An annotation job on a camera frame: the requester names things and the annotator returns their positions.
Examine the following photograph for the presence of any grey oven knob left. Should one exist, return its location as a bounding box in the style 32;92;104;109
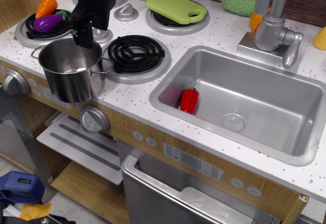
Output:
3;69;30;95

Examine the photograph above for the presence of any back right black burner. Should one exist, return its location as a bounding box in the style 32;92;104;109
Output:
145;9;209;36

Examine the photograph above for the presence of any orange toy carrot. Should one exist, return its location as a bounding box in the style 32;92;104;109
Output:
35;0;58;19

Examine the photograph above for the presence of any grey countertop knob middle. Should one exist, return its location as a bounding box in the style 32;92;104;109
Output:
114;4;139;22

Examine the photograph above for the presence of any silver oven door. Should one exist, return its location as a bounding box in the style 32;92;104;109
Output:
1;88;52;185

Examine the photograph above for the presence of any green toy cutting board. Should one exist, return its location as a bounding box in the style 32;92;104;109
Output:
146;0;207;25

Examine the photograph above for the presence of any grey oven knob right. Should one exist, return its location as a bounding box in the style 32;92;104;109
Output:
80;105;110;133

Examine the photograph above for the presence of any front left black burner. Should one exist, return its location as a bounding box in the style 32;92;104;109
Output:
15;9;71;48

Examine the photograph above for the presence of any silver dishwasher door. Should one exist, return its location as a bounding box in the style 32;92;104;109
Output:
117;141;281;223

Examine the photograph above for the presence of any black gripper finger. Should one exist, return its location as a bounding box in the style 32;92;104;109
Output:
70;20;86;46
83;22;93;49

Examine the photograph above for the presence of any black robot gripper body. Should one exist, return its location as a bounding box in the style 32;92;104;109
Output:
71;0;116;30

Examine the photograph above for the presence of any orange toy fruit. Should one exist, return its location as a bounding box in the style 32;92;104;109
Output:
249;10;264;34

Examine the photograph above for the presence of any green toy bitter gourd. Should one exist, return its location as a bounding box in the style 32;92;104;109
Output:
219;0;256;17

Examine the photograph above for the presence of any yellow cloth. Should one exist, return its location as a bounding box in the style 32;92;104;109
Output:
19;203;52;220

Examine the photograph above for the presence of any yellow toy corn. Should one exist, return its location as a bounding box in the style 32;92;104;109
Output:
313;27;326;50

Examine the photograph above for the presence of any grey oven knob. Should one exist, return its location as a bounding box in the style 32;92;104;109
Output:
80;105;110;133
3;69;30;95

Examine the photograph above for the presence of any grey countertop knob lower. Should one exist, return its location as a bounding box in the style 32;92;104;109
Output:
92;28;113;44

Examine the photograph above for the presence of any purple toy eggplant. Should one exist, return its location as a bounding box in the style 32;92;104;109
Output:
33;10;68;33

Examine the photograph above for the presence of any white oven shelf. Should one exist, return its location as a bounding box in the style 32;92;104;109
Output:
37;113;122;185

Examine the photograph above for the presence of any grey toy faucet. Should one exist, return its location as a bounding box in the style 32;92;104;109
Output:
236;0;304;69

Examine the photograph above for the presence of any grey toy sink basin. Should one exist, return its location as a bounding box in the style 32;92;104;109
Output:
150;46;325;166

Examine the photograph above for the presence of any red toy pepper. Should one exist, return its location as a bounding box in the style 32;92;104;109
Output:
180;87;199;114

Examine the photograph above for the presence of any stainless steel pot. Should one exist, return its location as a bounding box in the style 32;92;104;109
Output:
31;37;114;103

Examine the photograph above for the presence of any black burner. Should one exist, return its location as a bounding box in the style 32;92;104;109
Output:
15;9;71;48
145;9;209;36
102;35;172;85

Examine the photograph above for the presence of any front right black burner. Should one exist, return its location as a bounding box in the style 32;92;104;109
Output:
102;35;172;85

